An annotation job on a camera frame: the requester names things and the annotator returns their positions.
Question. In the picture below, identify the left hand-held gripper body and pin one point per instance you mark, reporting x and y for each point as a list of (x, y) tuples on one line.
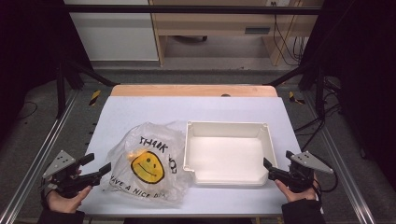
[(59, 163)]

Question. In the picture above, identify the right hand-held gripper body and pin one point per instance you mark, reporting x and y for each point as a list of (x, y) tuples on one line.
[(306, 163)]

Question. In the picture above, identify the white plastic bin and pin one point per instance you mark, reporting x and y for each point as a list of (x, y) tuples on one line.
[(229, 155)]

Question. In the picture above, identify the clear smiley plastic bag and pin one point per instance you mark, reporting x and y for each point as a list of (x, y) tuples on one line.
[(149, 140)]

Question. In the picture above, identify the person's right hand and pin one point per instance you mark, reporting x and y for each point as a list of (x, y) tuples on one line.
[(297, 196)]

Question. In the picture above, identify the person's left hand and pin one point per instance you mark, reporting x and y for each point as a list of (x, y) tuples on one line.
[(67, 203)]

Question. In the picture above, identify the yellow black tape strip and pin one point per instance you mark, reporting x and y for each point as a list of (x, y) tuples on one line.
[(292, 97), (95, 97)]

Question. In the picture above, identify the black metal stand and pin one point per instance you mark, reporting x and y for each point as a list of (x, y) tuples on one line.
[(60, 93), (319, 93)]

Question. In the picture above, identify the black curtain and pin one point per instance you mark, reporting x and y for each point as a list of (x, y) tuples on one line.
[(28, 46), (364, 62)]

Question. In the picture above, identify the wooden table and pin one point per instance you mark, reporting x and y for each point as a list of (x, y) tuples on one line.
[(186, 90)]

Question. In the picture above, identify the white cabinet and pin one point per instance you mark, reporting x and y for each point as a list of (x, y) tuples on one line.
[(118, 37)]

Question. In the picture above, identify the office chair base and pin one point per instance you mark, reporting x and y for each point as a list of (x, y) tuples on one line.
[(190, 38)]

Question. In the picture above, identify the aluminium rail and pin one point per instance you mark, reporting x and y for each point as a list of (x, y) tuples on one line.
[(342, 174), (37, 161)]

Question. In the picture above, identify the black horizontal frame bar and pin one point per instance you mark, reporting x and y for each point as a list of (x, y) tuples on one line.
[(186, 9)]

